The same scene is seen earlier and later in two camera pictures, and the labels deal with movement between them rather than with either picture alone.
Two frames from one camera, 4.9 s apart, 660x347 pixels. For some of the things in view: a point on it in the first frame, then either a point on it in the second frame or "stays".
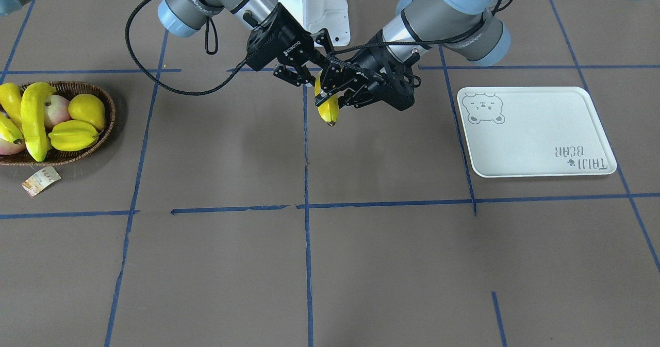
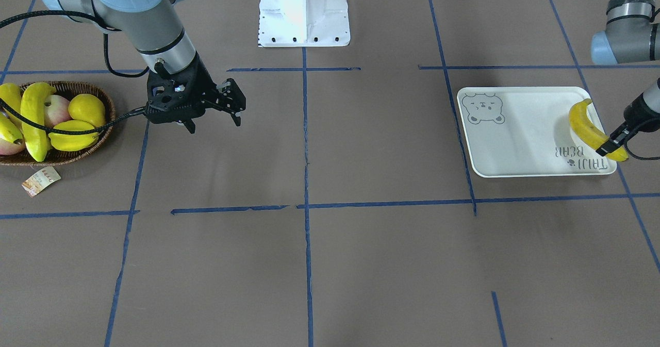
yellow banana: [33, 118] stays
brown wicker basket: [68, 91] stays
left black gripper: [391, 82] -> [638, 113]
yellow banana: [330, 110] -> [587, 131]
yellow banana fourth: [9, 130] stays
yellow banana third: [11, 100] stays
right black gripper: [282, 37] -> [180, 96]
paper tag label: [39, 180] stays
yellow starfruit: [73, 135] stays
